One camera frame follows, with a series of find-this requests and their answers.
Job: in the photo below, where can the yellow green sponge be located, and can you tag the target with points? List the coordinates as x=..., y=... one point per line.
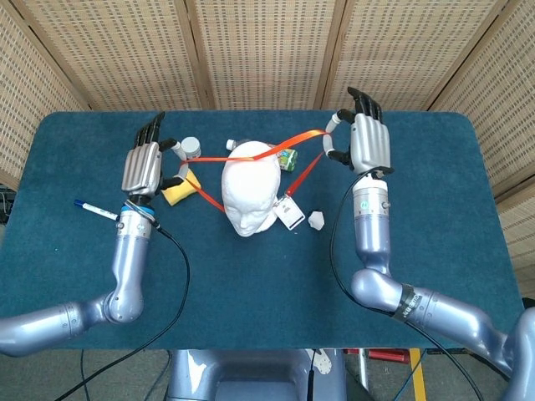
x=175, y=197

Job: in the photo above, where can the white badge card holder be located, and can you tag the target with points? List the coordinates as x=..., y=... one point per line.
x=290, y=215

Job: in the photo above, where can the plastic bottle colourful label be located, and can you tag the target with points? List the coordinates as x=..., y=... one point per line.
x=289, y=160

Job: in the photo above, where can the white perforated torso bracket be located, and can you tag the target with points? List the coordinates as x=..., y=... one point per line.
x=324, y=363

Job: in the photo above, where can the small white grey jar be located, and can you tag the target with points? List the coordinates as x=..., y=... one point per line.
x=192, y=146

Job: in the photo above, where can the white marker blue cap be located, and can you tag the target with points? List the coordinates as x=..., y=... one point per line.
x=96, y=210

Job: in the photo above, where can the blue table mat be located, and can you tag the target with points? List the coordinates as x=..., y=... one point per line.
x=259, y=292

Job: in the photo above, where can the woven wooden folding screen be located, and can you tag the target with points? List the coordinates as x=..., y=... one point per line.
x=267, y=54

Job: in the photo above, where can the red object on floor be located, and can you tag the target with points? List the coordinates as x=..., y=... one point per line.
x=384, y=355

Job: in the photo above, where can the silver blue robot torso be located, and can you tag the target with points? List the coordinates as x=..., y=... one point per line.
x=251, y=376

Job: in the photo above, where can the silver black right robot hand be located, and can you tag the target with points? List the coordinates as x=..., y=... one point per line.
x=370, y=142

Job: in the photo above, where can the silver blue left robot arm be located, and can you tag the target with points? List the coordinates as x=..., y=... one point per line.
x=129, y=259

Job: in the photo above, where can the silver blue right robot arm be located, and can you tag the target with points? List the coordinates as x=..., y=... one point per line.
x=372, y=225

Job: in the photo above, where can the white mannequin head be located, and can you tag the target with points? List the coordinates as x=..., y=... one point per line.
x=251, y=188

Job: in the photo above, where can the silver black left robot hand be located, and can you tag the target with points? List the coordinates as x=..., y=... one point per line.
x=142, y=167

